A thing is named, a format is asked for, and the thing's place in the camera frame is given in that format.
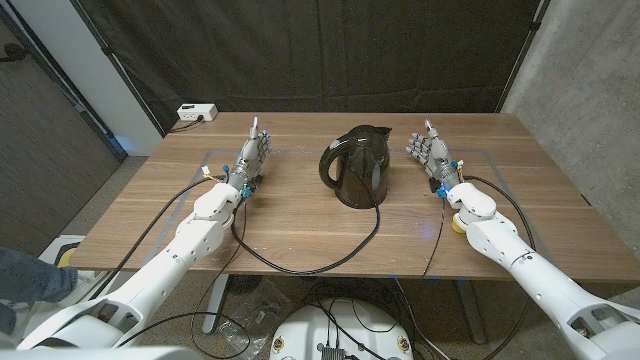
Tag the clear plastic bag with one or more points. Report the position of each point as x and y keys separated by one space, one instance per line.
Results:
x=257 y=312

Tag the person's leg in jeans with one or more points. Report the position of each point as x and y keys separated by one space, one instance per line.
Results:
x=27 y=277

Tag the white platform with yellow pad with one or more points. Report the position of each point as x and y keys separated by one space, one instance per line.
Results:
x=62 y=255

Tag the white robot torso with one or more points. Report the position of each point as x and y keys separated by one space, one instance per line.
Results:
x=100 y=354

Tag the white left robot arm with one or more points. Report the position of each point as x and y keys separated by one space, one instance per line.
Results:
x=180 y=255

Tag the grey table leg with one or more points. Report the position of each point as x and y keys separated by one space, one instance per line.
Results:
x=471 y=312
x=216 y=305

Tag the yellow plastic cap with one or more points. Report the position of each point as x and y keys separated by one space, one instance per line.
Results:
x=456 y=228

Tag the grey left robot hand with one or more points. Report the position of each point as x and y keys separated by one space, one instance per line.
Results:
x=250 y=157

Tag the white power strip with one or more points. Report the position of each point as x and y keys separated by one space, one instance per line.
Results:
x=197 y=112

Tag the black electric kettle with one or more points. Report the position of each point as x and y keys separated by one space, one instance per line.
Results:
x=357 y=172

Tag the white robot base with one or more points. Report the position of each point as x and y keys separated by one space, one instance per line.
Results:
x=345 y=330

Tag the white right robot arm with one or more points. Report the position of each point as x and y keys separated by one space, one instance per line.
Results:
x=525 y=260

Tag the black backdrop curtain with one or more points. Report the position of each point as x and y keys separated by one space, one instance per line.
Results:
x=310 y=55

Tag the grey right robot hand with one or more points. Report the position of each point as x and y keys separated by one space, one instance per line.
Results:
x=437 y=157

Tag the black backdrop frame pole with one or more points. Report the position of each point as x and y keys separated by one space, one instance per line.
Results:
x=522 y=57
x=117 y=70

